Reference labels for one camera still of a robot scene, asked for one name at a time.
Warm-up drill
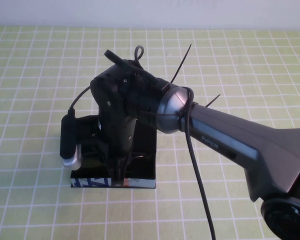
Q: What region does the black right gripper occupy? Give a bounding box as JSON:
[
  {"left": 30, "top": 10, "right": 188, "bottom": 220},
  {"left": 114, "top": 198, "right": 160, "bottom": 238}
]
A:
[{"left": 89, "top": 59, "right": 139, "bottom": 180}]

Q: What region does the black glasses case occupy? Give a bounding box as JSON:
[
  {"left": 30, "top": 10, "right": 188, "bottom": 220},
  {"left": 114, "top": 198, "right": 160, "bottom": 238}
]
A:
[{"left": 70, "top": 115, "right": 158, "bottom": 190}]

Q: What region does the black zip tie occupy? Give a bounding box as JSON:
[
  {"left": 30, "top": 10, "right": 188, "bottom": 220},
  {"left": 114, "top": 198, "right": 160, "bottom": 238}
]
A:
[
  {"left": 206, "top": 94, "right": 221, "bottom": 107},
  {"left": 164, "top": 44, "right": 193, "bottom": 91}
]

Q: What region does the green checked tablecloth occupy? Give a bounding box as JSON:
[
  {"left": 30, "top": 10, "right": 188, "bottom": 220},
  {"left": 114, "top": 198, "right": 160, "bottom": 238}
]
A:
[{"left": 0, "top": 24, "right": 300, "bottom": 240}]

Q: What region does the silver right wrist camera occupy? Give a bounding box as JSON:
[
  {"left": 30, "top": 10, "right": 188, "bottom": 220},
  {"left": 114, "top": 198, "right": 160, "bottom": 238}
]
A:
[{"left": 59, "top": 107, "right": 84, "bottom": 171}]

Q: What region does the black right camera cable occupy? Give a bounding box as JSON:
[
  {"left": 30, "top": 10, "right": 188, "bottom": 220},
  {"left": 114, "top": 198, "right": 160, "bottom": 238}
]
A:
[{"left": 69, "top": 44, "right": 216, "bottom": 240}]

